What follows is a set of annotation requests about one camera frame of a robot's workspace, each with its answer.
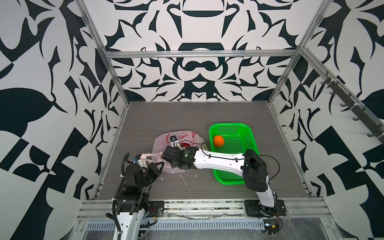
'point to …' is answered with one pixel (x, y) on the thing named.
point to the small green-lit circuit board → (271, 225)
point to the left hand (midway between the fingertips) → (163, 161)
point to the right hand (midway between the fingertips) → (173, 155)
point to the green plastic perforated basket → (238, 138)
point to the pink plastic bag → (185, 138)
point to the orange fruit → (218, 140)
